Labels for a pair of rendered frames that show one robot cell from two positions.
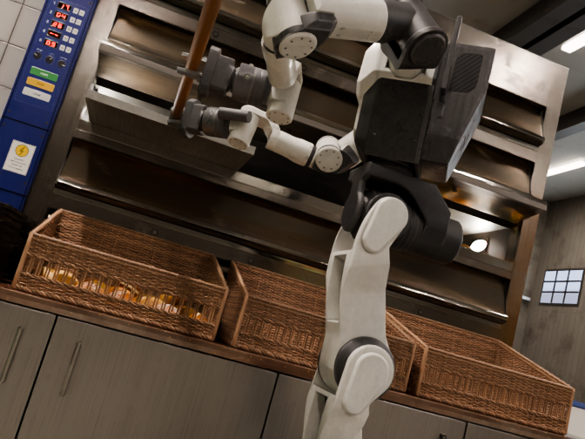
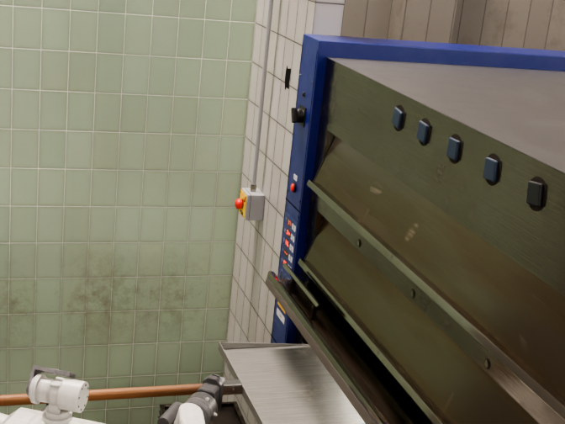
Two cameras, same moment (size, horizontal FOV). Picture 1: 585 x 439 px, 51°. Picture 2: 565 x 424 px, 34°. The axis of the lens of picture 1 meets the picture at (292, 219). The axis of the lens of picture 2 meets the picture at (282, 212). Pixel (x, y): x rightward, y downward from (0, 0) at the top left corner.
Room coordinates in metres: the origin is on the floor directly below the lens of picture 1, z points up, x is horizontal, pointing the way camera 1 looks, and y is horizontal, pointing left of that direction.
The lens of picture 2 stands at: (1.70, -1.97, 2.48)
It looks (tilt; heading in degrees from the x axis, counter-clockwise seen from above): 17 degrees down; 84
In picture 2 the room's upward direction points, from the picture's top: 6 degrees clockwise
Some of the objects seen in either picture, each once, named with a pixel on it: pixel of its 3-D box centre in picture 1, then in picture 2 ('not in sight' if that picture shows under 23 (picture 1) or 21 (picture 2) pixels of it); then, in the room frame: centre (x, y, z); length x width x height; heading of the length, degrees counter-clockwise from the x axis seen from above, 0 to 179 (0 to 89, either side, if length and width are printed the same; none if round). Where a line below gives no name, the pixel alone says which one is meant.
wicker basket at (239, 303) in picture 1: (310, 320); not in sight; (2.04, -0.15, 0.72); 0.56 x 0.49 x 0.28; 103
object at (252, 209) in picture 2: not in sight; (250, 204); (1.91, 1.39, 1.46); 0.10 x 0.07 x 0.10; 103
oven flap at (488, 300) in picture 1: (304, 236); not in sight; (2.30, -0.06, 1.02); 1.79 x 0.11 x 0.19; 103
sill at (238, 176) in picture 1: (312, 202); not in sight; (2.32, -0.05, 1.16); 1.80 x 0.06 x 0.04; 103
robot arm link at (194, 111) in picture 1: (204, 120); (206, 403); (1.78, 0.33, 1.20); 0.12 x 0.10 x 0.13; 69
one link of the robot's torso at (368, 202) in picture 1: (378, 219); not in sight; (1.44, -0.20, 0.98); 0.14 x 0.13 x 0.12; 14
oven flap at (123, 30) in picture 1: (338, 111); (441, 369); (2.30, -0.06, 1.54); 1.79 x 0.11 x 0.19; 103
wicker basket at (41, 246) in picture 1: (129, 268); not in sight; (1.91, 0.44, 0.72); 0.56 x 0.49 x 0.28; 104
